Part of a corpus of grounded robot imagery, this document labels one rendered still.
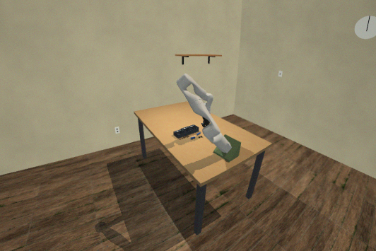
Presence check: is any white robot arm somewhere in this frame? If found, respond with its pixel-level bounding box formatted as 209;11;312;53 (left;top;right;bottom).
177;74;232;153

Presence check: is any dark grey three-compartment bin rack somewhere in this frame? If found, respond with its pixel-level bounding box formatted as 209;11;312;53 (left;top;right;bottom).
173;124;199;139

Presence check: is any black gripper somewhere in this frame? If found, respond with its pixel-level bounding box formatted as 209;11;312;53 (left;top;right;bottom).
201;117;210;127

